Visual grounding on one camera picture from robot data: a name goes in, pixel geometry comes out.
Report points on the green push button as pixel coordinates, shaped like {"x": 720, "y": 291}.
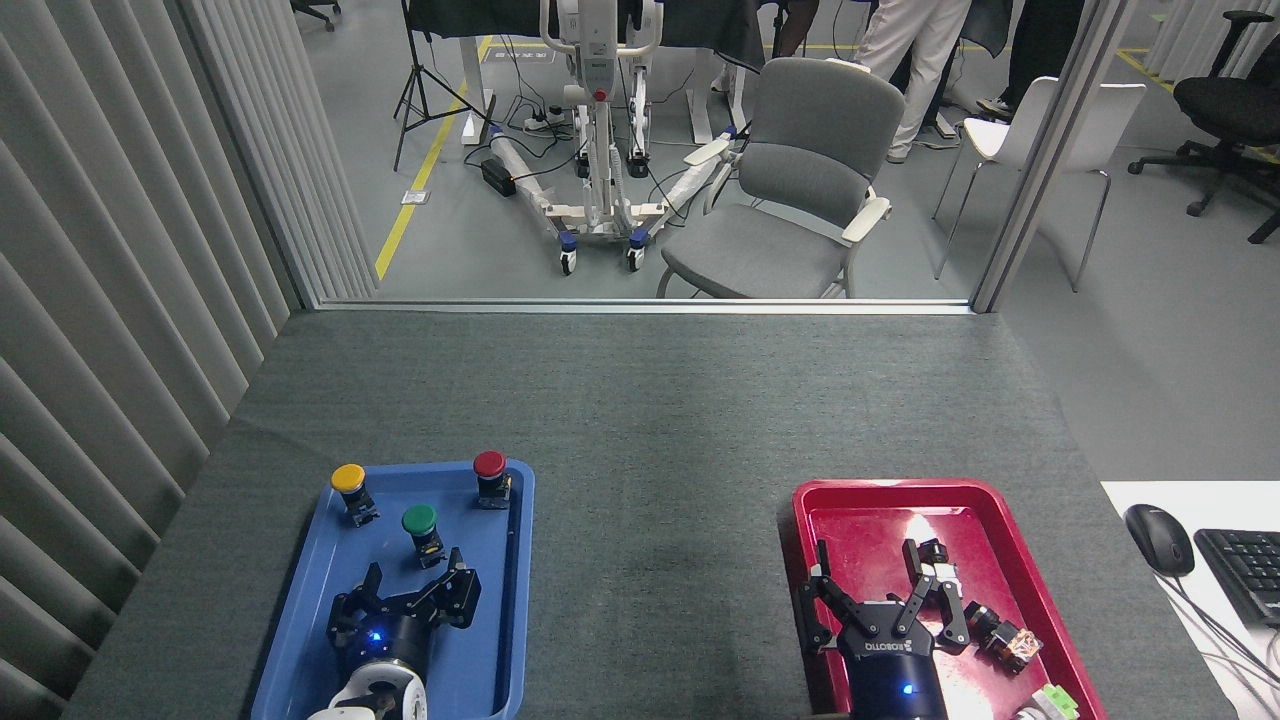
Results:
{"x": 419, "y": 519}

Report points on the person in pale trousers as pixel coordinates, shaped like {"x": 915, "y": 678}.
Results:
{"x": 925, "y": 50}

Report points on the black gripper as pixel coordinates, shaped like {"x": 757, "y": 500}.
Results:
{"x": 890, "y": 680}
{"x": 385, "y": 640}

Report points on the floor socket plate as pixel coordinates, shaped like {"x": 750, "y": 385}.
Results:
{"x": 415, "y": 197}

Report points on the silver table edge rail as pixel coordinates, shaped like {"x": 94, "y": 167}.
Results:
{"x": 640, "y": 306}

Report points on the silver frame post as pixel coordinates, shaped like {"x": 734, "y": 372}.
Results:
{"x": 1050, "y": 150}
{"x": 290, "y": 180}

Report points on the blue plastic tray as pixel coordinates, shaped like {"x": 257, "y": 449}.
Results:
{"x": 470, "y": 660}

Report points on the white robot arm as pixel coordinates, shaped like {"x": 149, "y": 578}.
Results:
{"x": 385, "y": 695}

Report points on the person leaning over table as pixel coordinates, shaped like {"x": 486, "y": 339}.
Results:
{"x": 798, "y": 22}

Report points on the white green switch block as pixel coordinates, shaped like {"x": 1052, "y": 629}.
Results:
{"x": 1050, "y": 702}

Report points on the red push button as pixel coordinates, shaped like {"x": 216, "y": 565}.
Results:
{"x": 489, "y": 464}

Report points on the black tripod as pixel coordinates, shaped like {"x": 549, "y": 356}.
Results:
{"x": 420, "y": 90}

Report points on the white desk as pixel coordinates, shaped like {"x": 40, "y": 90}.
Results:
{"x": 1215, "y": 500}

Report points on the grey upholstered armchair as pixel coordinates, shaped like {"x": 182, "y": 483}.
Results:
{"x": 800, "y": 180}

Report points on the black computer mouse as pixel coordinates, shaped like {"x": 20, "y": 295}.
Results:
{"x": 1160, "y": 538}

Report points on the red plastic tray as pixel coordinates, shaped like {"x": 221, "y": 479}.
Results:
{"x": 870, "y": 520}

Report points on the white plastic chair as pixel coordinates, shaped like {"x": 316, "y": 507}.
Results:
{"x": 1010, "y": 130}

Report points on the white power strip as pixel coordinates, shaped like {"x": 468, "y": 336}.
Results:
{"x": 545, "y": 120}

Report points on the white wheeled stand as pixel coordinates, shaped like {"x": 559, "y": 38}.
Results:
{"x": 598, "y": 150}

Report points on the black power brick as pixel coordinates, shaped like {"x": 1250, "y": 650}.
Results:
{"x": 497, "y": 177}

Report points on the black amber switch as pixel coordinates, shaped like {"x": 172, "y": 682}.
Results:
{"x": 1010, "y": 640}

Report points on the black office chair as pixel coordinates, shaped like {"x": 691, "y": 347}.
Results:
{"x": 1230, "y": 105}

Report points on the black keyboard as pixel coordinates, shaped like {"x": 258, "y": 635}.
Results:
{"x": 1245, "y": 575}

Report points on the black and white switch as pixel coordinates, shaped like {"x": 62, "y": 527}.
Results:
{"x": 940, "y": 575}

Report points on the person in dark trousers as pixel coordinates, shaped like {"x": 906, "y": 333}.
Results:
{"x": 1040, "y": 40}

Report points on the yellow push button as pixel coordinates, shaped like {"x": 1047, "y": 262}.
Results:
{"x": 348, "y": 477}

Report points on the black draped table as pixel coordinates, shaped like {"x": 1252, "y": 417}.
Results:
{"x": 700, "y": 25}

